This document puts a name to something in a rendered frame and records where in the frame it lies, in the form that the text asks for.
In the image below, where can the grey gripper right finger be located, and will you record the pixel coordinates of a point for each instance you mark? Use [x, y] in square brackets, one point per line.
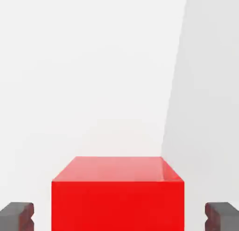
[223, 217]

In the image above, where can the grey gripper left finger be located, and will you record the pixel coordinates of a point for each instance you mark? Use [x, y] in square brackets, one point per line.
[15, 217]

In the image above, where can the small red cube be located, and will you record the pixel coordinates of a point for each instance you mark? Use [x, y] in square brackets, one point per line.
[117, 203]

